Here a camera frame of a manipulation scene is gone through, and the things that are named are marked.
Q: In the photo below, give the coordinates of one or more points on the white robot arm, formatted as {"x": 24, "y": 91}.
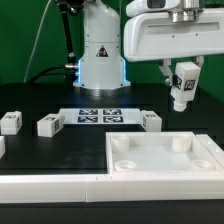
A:
{"x": 102, "y": 68}

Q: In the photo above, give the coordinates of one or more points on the white marker tag sheet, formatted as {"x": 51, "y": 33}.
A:
{"x": 96, "y": 116}

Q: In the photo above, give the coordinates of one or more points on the white square table top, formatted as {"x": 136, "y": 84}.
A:
{"x": 157, "y": 152}

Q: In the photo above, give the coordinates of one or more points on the white front fence wall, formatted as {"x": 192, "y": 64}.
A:
{"x": 104, "y": 188}

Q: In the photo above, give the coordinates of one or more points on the white left fence piece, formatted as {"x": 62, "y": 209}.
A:
{"x": 2, "y": 146}

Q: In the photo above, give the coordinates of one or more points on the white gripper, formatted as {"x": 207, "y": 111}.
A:
{"x": 168, "y": 29}

